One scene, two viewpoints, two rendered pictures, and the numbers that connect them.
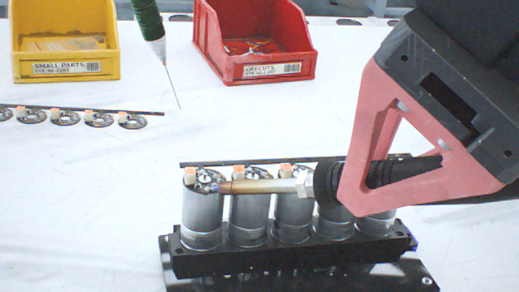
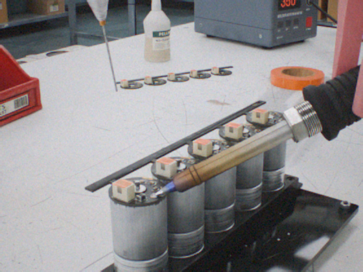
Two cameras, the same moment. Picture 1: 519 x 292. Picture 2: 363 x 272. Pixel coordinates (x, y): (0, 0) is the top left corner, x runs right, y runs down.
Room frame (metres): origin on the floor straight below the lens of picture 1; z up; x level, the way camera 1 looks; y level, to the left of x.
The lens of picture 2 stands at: (0.12, 0.14, 0.92)
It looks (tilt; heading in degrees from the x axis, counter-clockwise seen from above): 21 degrees down; 324
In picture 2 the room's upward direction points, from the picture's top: straight up
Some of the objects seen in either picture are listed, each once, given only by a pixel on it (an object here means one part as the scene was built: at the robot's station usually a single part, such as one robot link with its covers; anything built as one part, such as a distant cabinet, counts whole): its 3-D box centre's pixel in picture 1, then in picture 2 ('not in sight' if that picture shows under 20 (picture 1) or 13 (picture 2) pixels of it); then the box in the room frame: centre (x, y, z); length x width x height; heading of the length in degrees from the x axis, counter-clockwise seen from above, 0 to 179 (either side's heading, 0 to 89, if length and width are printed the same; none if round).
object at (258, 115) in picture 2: not in sight; (260, 115); (0.33, -0.07, 0.82); 0.01 x 0.01 x 0.01; 17
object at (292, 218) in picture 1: (293, 209); (211, 192); (0.32, -0.03, 0.79); 0.02 x 0.02 x 0.05
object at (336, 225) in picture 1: (336, 206); (240, 173); (0.32, -0.05, 0.79); 0.02 x 0.02 x 0.05
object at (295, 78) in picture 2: not in sight; (297, 77); (0.52, -0.31, 0.76); 0.06 x 0.06 x 0.01
